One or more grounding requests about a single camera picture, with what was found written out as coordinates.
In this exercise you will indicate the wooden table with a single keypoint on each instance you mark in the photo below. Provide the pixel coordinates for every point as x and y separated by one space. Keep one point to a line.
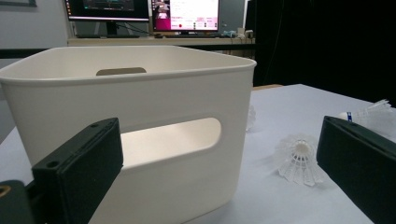
267 87

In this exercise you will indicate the dark screen monitor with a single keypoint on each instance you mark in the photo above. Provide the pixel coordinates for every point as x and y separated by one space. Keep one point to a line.
93 12

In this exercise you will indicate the bright screen monitor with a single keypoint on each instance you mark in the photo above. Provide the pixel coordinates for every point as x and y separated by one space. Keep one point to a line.
193 15

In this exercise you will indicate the white plastic storage bin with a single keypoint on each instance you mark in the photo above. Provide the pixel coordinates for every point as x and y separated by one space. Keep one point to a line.
186 93

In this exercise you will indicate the black curtain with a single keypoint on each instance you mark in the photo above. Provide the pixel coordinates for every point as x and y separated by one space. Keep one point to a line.
327 40

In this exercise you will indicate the blue banded white shuttlecock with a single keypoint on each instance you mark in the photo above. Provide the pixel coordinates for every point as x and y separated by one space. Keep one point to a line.
373 116

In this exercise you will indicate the light wooden desk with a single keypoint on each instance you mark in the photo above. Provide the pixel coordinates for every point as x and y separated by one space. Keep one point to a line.
124 41

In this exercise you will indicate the white table mat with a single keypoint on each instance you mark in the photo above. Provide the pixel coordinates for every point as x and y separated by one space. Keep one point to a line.
280 202

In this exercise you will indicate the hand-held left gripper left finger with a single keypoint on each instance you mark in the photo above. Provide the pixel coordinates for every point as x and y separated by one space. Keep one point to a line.
77 168

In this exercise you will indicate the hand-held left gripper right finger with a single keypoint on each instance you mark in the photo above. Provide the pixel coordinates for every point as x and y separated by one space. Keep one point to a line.
361 168

